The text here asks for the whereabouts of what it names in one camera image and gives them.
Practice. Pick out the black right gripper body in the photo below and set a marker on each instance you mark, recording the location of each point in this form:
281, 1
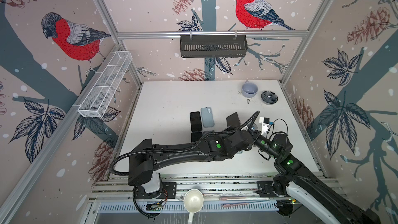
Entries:
259, 141

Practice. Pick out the black phone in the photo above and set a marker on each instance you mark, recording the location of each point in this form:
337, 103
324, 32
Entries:
196, 122
196, 136
233, 121

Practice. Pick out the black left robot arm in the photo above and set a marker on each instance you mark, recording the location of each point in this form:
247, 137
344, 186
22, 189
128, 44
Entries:
140, 165

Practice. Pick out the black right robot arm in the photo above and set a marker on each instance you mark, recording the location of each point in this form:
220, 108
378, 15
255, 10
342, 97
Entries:
297, 181

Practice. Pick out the dark grey small bowl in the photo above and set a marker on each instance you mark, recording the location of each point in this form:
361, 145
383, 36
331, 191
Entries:
269, 97

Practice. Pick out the lavender cup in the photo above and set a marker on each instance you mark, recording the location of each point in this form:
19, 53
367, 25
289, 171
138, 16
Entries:
249, 90

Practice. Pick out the white ladle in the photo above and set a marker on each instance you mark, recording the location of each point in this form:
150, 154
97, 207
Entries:
193, 203

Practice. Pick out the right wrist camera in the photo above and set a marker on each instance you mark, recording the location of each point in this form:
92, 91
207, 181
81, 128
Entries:
265, 124

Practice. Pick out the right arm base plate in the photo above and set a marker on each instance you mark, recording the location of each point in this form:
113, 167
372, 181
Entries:
273, 189

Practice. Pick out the red pen on rail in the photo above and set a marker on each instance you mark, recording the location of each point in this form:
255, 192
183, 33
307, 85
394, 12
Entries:
231, 205

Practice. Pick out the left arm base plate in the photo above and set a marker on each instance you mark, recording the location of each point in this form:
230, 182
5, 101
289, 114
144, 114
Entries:
167, 190

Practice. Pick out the black hanging wire basket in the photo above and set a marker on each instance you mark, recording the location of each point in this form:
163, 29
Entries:
213, 46

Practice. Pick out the white mesh wall shelf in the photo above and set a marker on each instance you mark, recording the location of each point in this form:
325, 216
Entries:
101, 94

